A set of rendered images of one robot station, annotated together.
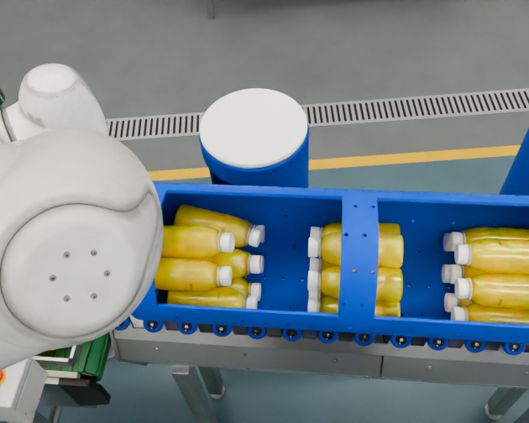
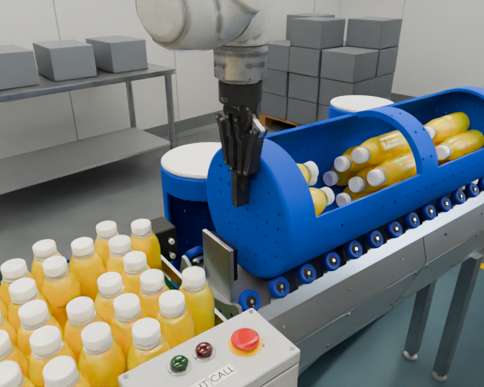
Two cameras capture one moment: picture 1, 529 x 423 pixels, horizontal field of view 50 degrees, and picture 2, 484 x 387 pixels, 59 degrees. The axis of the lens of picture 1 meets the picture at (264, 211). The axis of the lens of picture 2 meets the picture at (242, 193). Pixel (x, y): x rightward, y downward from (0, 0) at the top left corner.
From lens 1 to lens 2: 101 cm
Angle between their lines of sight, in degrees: 44
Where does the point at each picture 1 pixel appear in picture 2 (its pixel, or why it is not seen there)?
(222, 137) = (193, 167)
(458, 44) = not seen: hidden behind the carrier
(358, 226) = (391, 111)
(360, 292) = (426, 145)
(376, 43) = (142, 208)
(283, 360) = (373, 280)
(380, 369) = (423, 256)
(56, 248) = not seen: outside the picture
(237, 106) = (182, 154)
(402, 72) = not seen: hidden behind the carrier
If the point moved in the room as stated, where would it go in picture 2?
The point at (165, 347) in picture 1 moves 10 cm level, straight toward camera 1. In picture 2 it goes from (290, 320) to (339, 332)
